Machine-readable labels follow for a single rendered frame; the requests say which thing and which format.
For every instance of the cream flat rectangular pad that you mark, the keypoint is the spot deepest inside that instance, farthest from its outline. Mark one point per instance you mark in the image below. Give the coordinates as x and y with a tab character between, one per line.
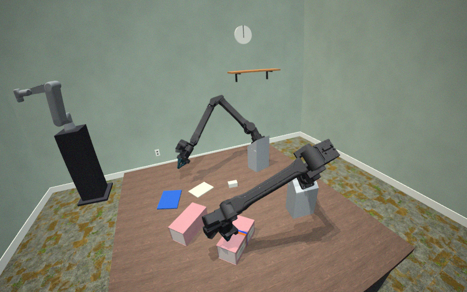
201	189

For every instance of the blue flat rectangular slab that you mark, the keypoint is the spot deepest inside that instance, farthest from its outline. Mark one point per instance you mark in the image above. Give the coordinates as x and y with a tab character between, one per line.
169	199

